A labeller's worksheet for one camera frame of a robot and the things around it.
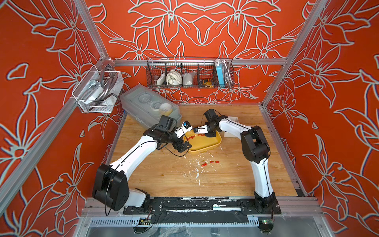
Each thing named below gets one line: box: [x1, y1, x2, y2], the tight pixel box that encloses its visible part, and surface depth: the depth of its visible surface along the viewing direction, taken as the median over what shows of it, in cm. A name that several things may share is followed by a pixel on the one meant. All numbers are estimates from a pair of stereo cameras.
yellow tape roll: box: [159, 102, 173, 117], surface depth 96 cm
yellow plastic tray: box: [183, 129, 223, 155], surface depth 99 cm
